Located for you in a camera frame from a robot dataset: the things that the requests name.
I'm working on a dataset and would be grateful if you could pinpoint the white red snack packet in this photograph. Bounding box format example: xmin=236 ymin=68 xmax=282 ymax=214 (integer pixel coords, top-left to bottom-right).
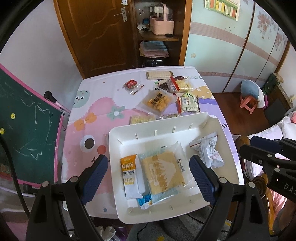
xmin=189 ymin=132 xmax=224 ymax=169

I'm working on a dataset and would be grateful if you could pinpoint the large yellow cake packet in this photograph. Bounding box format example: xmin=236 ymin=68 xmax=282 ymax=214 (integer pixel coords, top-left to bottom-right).
xmin=138 ymin=142 xmax=197 ymax=207

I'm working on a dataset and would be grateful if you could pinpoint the orange oats bar packet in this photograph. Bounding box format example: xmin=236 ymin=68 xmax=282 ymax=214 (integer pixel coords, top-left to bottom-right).
xmin=120 ymin=155 xmax=146 ymax=199

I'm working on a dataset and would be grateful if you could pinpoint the blue small snack packet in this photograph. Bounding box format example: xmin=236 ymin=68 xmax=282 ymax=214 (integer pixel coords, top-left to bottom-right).
xmin=137 ymin=193 xmax=152 ymax=210

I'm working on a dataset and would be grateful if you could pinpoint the green white snack packet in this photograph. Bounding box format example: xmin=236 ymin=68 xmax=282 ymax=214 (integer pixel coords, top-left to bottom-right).
xmin=178 ymin=92 xmax=200 ymax=114

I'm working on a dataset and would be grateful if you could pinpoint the yellow biscuit clear bag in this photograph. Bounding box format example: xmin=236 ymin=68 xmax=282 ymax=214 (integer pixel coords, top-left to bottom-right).
xmin=136 ymin=88 xmax=177 ymax=115

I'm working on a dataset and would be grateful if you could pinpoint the yellow puff snack bag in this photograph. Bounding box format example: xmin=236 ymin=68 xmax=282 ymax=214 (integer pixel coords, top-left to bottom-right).
xmin=173 ymin=76 xmax=193 ymax=93

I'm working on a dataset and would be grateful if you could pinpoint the small red candy packet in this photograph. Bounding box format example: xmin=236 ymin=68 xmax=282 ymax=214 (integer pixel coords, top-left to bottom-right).
xmin=123 ymin=79 xmax=144 ymax=95

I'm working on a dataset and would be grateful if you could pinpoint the white bed pillow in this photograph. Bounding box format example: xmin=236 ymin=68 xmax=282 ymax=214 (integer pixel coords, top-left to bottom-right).
xmin=248 ymin=116 xmax=295 ymax=140

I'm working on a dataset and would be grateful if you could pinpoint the brown wooden bedpost knob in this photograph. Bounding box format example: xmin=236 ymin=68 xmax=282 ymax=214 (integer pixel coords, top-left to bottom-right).
xmin=235 ymin=136 xmax=250 ymax=152

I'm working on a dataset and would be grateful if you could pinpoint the pink blanket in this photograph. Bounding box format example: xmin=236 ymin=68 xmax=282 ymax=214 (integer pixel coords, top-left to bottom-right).
xmin=271 ymin=111 xmax=295 ymax=215

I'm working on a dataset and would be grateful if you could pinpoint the pink plastic stool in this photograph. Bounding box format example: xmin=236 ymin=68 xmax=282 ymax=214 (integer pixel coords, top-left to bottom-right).
xmin=240 ymin=95 xmax=257 ymax=114

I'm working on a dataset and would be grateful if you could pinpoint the white plastic tray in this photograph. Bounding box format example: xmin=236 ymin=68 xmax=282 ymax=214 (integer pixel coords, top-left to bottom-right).
xmin=109 ymin=113 xmax=243 ymax=224

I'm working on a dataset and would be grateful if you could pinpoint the blue white plush pillow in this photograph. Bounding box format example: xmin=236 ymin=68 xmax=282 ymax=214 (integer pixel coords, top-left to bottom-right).
xmin=240 ymin=79 xmax=265 ymax=108

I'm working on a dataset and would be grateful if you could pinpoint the dark nut snack packet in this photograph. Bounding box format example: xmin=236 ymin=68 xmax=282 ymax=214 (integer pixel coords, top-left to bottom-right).
xmin=159 ymin=113 xmax=181 ymax=120

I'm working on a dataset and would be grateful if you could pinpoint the pale yellow snack bag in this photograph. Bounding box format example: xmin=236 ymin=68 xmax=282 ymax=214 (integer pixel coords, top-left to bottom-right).
xmin=129 ymin=115 xmax=156 ymax=125

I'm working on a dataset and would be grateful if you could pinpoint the cartoon printed tablecloth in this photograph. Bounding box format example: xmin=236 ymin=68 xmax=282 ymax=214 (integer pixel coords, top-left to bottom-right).
xmin=61 ymin=66 xmax=239 ymax=219

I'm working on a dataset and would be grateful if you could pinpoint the dark brown snack bag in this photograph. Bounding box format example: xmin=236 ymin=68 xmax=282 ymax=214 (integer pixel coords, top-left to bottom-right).
xmin=156 ymin=78 xmax=180 ymax=93

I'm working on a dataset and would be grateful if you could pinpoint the beige wafer packet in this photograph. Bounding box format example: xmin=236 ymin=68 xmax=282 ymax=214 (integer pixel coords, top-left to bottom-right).
xmin=146 ymin=71 xmax=173 ymax=80

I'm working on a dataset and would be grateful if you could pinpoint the folded towels stack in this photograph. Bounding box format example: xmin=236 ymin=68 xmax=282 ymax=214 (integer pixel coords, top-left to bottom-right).
xmin=139 ymin=41 xmax=169 ymax=59

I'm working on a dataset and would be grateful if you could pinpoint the brown wooden door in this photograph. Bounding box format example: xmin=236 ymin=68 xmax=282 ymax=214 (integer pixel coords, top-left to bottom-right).
xmin=54 ymin=1 xmax=138 ymax=79

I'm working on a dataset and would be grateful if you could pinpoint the wooden shelf cabinet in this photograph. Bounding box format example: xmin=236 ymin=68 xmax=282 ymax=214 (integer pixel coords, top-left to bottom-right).
xmin=128 ymin=1 xmax=193 ymax=67

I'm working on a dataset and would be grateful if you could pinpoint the pink storage basket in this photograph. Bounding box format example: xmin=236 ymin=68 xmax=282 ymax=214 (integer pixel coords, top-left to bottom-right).
xmin=149 ymin=4 xmax=174 ymax=36

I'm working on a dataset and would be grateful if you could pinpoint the green chalkboard pink frame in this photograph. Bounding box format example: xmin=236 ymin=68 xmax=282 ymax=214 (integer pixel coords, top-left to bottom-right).
xmin=1 ymin=66 xmax=64 ymax=187

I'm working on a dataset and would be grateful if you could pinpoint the wall chart poster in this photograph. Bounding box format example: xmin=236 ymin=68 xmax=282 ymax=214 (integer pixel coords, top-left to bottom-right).
xmin=204 ymin=0 xmax=240 ymax=21

